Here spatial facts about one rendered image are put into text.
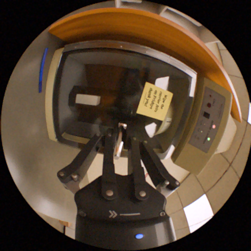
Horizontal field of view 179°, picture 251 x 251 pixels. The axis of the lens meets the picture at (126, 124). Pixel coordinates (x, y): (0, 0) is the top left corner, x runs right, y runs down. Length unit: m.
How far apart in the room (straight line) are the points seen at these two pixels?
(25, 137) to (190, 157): 0.51
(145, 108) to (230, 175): 1.48
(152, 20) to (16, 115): 0.36
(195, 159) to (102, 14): 0.47
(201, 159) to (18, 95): 0.55
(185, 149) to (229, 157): 1.24
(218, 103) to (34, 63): 0.52
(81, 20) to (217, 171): 1.75
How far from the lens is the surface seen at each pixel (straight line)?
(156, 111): 0.22
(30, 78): 0.28
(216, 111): 0.31
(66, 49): 0.29
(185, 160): 0.34
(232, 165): 1.49
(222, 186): 1.58
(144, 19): 0.22
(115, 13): 0.22
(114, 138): 0.15
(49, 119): 0.33
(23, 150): 0.29
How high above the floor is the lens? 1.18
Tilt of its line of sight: 8 degrees up
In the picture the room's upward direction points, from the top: 100 degrees clockwise
